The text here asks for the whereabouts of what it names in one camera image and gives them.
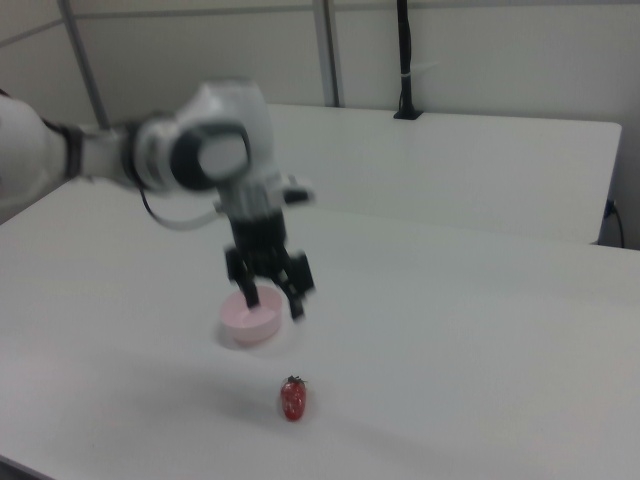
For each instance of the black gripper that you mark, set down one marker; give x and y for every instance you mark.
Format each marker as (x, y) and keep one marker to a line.
(257, 240)

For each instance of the red strawberry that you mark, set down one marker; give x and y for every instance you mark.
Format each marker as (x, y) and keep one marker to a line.
(294, 400)

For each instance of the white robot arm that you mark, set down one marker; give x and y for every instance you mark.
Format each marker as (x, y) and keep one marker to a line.
(225, 120)

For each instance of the pink bowl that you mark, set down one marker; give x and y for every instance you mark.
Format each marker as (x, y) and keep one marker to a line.
(250, 330)

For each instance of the white side table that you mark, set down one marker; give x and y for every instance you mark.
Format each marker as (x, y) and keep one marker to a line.
(450, 165)

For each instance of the grey partition post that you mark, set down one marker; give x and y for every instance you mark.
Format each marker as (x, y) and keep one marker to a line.
(85, 60)
(330, 50)

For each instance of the black camera pole with base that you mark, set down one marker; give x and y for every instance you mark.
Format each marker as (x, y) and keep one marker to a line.
(406, 50)

